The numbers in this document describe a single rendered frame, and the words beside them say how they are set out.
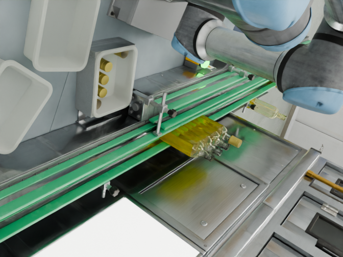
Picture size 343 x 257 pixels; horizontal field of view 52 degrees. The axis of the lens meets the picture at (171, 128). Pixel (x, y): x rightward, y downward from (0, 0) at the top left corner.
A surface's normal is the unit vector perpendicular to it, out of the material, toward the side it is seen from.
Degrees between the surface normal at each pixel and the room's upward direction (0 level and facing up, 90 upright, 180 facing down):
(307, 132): 90
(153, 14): 1
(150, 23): 1
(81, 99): 90
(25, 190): 90
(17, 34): 0
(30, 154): 90
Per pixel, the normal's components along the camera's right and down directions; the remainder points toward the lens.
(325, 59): -0.53, -0.07
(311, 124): -0.61, 0.31
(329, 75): -0.25, 0.08
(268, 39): 0.03, 1.00
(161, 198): 0.18, -0.84
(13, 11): 0.77, 0.44
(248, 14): -0.54, 0.81
